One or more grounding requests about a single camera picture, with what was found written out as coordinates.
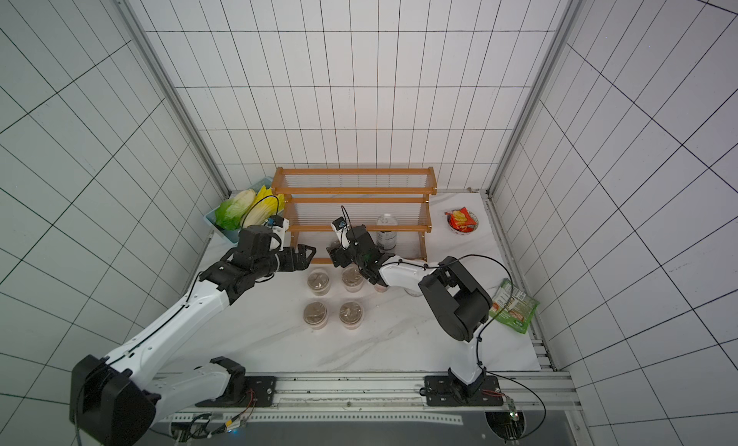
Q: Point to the red snack packet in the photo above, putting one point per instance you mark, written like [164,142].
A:
[461,219]

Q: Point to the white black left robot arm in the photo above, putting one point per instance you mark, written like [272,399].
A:
[117,398]

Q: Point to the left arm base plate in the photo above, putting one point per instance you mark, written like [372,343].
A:
[253,391]

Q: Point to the green snack bag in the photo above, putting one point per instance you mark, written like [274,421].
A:
[513,307]

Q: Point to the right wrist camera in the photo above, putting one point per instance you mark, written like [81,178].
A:
[341,229]

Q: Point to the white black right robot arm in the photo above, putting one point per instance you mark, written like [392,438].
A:
[459,303]

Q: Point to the yellow napa cabbage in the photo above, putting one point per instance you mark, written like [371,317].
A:
[267,203]

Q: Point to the yellow label seed jar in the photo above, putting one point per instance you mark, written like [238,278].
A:
[319,282]

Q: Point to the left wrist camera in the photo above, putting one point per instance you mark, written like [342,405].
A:
[278,226]

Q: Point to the green napa cabbage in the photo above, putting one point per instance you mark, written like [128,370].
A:
[228,215]

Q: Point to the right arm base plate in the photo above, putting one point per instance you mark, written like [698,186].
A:
[447,391]

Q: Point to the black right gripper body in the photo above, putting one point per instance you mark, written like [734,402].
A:
[346,253]

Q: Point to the wooden three-tier shelf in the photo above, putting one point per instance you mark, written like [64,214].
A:
[396,200]

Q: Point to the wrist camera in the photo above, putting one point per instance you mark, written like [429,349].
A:
[341,229]
[278,226]

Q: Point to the red label seed jar top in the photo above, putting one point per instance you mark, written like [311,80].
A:
[352,279]

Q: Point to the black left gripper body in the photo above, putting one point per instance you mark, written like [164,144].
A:
[266,264]

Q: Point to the aluminium mounting rail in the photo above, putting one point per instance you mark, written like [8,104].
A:
[375,391]

